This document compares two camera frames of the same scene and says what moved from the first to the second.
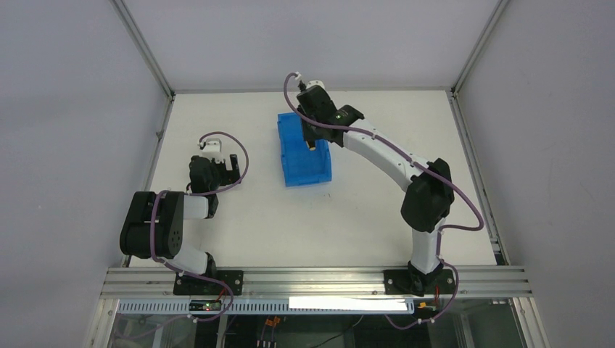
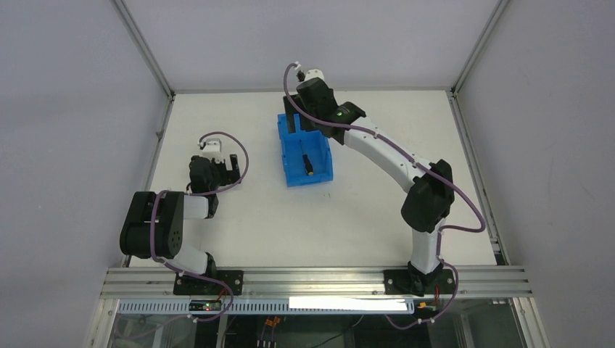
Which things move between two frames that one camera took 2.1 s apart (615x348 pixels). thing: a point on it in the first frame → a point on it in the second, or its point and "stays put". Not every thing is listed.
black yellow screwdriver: [311, 144] → [307, 162]
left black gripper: [227, 172] stays put
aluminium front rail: [124, 283] stays put
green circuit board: [205, 305] stays put
